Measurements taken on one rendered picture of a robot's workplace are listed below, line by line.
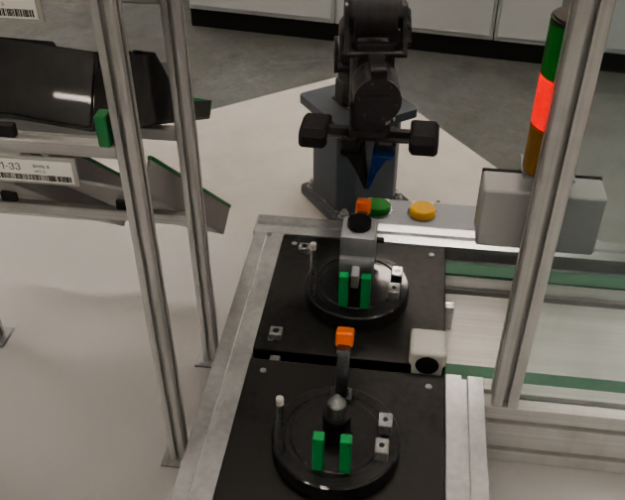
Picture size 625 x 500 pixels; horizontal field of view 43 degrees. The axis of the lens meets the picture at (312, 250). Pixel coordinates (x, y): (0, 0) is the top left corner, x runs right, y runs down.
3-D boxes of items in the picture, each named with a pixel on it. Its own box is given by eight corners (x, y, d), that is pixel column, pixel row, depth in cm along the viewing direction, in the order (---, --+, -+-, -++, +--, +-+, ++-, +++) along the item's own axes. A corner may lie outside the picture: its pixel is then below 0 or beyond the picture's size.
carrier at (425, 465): (250, 368, 99) (245, 293, 91) (443, 387, 96) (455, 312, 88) (204, 542, 80) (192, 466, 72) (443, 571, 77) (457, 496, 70)
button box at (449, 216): (356, 225, 131) (357, 194, 127) (484, 236, 128) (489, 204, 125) (352, 251, 125) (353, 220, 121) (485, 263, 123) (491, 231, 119)
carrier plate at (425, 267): (283, 244, 118) (283, 233, 117) (443, 258, 116) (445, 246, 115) (253, 359, 100) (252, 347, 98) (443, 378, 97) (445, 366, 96)
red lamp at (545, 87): (528, 108, 77) (537, 62, 74) (580, 112, 76) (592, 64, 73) (533, 134, 73) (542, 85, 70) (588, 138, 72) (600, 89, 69)
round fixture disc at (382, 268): (312, 257, 113) (312, 246, 112) (410, 266, 111) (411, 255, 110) (298, 324, 102) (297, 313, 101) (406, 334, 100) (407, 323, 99)
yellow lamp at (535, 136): (520, 153, 80) (528, 109, 77) (570, 156, 79) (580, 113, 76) (524, 180, 76) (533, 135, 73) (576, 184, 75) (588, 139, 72)
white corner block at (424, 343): (408, 348, 101) (411, 325, 99) (443, 352, 101) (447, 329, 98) (407, 375, 98) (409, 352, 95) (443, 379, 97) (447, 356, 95)
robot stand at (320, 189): (365, 170, 152) (370, 74, 139) (410, 207, 142) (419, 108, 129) (300, 190, 146) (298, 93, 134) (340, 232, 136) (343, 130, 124)
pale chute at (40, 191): (47, 210, 119) (54, 182, 119) (124, 226, 116) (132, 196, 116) (-83, 166, 92) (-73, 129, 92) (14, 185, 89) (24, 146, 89)
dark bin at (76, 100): (118, 104, 104) (122, 47, 102) (210, 119, 101) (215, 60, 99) (-26, 112, 77) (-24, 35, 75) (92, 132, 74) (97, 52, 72)
